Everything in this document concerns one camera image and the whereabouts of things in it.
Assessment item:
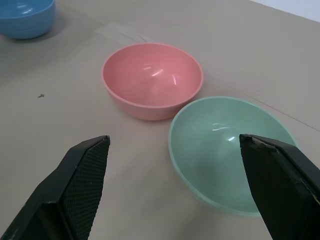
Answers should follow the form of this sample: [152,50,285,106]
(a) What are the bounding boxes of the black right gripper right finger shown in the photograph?
[238,133,320,240]

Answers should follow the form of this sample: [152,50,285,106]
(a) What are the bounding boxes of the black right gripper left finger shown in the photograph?
[0,135,111,240]

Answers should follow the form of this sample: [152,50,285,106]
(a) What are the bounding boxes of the green plastic bowl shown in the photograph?
[167,95,301,217]

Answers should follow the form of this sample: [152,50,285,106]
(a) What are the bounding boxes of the pink plastic bowl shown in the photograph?
[101,42,204,122]

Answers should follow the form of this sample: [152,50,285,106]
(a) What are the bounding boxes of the blue plastic bowl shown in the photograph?
[0,0,57,40]

